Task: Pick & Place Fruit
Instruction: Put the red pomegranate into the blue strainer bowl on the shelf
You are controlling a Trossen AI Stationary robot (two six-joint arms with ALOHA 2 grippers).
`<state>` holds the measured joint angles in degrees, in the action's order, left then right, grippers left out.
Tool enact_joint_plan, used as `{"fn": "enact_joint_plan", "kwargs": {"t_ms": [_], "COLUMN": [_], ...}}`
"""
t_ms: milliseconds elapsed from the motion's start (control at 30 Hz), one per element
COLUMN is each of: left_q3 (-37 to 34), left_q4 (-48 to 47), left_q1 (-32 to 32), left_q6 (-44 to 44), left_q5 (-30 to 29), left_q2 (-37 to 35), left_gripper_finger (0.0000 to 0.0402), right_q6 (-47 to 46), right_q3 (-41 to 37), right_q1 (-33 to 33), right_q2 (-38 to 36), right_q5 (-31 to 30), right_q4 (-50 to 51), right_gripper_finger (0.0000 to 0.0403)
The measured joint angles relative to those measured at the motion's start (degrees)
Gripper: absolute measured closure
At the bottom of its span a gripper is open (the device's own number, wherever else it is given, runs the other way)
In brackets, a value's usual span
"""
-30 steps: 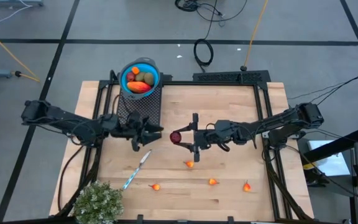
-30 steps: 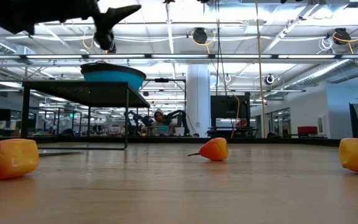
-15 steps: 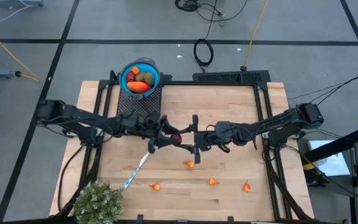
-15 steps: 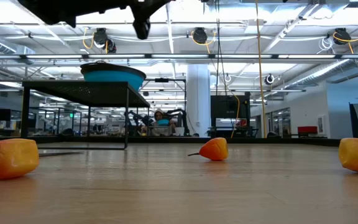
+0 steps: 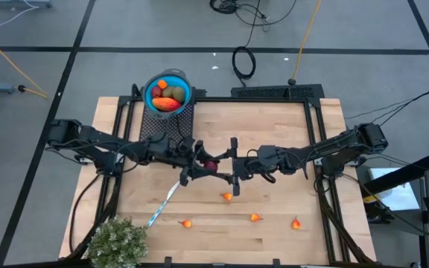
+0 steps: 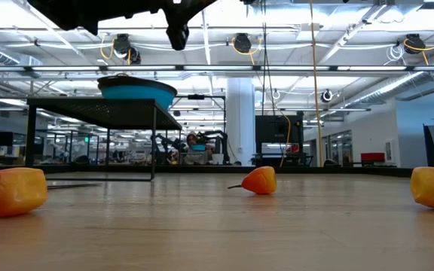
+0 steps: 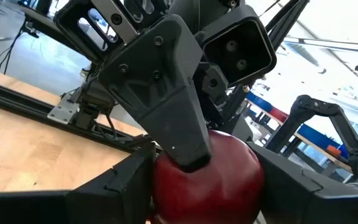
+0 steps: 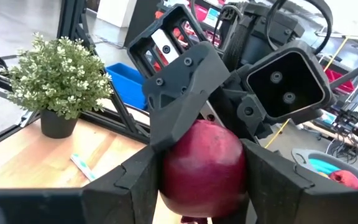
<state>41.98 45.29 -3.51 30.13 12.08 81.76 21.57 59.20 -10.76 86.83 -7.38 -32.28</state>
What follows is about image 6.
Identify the blue collapsible bowl grey rim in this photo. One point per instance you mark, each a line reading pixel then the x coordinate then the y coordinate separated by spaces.
pixel 138 94

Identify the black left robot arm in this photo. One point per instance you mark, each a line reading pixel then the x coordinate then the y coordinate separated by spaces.
pixel 89 11

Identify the white round pillar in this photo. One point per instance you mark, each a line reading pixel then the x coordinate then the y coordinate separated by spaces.
pixel 239 113

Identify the black perforated metal stand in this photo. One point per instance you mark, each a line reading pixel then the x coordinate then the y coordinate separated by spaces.
pixel 107 113

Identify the person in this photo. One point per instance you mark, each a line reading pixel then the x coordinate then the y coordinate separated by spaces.
pixel 190 140

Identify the small teal bowl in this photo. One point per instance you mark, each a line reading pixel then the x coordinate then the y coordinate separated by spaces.
pixel 198 147

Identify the white plant pot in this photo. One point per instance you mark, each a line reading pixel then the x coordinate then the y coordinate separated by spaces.
pixel 218 159

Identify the black monitor screen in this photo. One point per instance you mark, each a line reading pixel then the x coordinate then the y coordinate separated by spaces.
pixel 277 130

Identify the small black ceiling reel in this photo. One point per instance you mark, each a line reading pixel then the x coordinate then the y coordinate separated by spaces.
pixel 327 96

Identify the red box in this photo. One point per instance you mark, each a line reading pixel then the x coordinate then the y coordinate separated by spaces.
pixel 372 157

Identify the black gantry frame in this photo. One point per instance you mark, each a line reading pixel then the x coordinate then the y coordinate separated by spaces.
pixel 196 97

